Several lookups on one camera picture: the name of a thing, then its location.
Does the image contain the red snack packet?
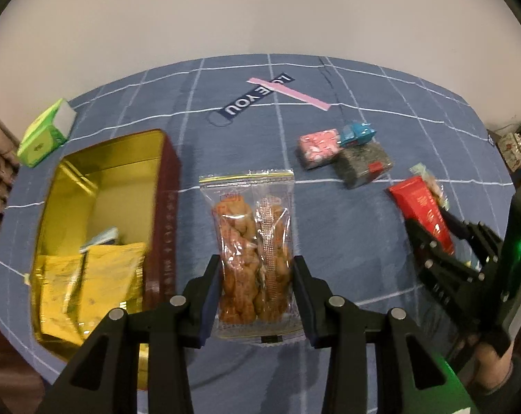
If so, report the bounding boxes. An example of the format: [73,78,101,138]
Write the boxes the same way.
[388,176,454,254]

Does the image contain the yellow snack packet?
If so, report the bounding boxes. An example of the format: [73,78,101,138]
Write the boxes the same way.
[78,242,146,339]
[30,254,83,346]

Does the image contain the clear bag of fried twists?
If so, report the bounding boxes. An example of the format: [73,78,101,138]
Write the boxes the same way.
[199,169,302,342]

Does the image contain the navy blue snack packet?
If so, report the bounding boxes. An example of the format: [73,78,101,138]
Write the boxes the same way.
[79,227,119,253]

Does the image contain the person's right hand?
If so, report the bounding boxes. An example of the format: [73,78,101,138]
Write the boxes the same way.
[468,342,514,393]

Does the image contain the small clear nut packet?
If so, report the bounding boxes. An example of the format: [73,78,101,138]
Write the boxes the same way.
[409,162,450,210]

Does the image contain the cluttered side shelf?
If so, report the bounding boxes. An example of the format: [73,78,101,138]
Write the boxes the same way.
[487,123,521,188]

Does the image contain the gold and maroon toffee tin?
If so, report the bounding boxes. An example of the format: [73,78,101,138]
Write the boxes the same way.
[24,128,181,391]

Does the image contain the blue checked tablecloth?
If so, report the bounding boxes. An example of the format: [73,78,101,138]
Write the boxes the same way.
[0,53,514,380]

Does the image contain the dark sesame snack bar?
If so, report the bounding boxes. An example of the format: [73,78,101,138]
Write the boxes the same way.
[333,141,393,189]

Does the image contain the teal wrapped candy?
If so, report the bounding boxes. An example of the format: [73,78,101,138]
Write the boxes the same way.
[338,122,376,148]

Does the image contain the pink floral candy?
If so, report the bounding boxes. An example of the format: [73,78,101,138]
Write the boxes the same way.
[298,129,341,169]

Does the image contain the green tissue pack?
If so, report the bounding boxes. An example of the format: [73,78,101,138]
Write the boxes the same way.
[17,98,76,167]

